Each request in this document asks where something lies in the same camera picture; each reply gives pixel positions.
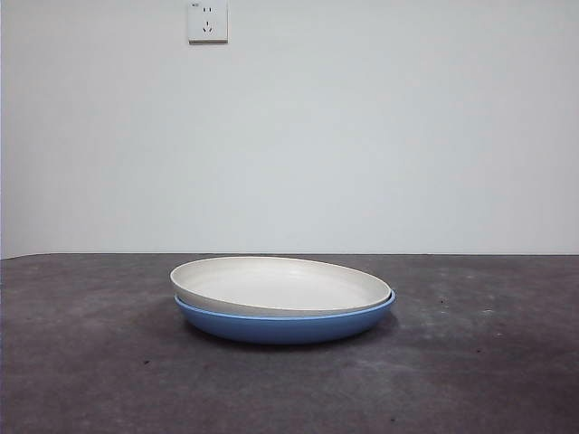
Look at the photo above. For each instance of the white round plate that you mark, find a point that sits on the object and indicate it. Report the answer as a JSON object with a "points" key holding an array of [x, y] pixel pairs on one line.
{"points": [[280, 285]]}

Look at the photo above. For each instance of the blue round plate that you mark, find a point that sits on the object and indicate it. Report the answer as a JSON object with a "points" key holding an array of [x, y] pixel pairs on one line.
{"points": [[285, 330]]}

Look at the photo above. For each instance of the white wall socket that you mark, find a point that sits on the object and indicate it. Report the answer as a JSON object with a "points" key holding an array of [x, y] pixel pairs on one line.
{"points": [[208, 22]]}

